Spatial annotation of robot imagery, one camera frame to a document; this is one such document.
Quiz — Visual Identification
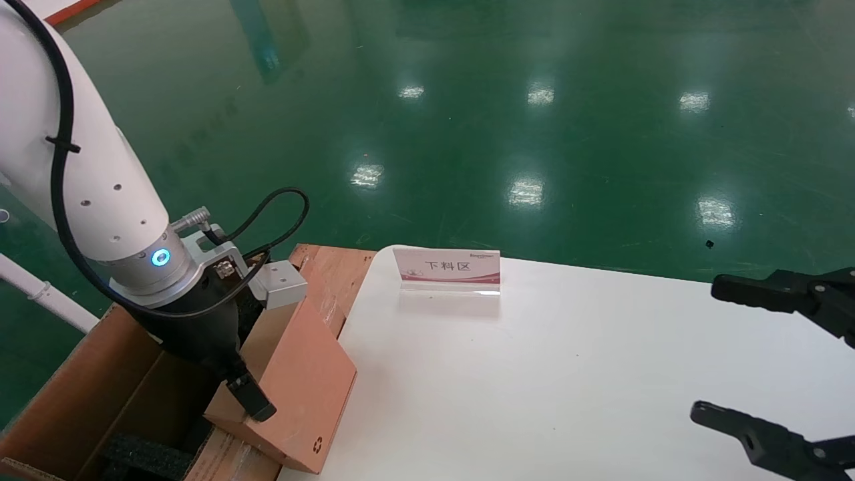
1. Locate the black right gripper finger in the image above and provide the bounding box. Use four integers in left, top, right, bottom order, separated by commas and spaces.
711, 267, 855, 348
690, 399, 855, 481

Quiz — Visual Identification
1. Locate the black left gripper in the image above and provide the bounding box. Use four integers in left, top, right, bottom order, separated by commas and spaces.
137, 267, 277, 423

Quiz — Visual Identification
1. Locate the small cardboard box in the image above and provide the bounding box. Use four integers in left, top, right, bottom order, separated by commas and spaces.
204, 297, 358, 475

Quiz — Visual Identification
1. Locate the large cardboard box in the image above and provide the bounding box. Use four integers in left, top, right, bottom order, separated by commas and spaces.
0, 244, 376, 481

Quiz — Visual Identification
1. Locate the white pipe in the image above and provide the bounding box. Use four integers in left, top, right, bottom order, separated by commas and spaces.
0, 253, 101, 335

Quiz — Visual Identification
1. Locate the acrylic sign with Chinese text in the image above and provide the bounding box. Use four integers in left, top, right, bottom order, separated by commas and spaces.
393, 247, 502, 296

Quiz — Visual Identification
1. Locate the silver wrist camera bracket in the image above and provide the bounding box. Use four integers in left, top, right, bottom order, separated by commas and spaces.
179, 227, 308, 311

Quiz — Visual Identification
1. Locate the thin black camera cable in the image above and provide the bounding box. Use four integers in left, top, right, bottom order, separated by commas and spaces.
3, 0, 271, 318

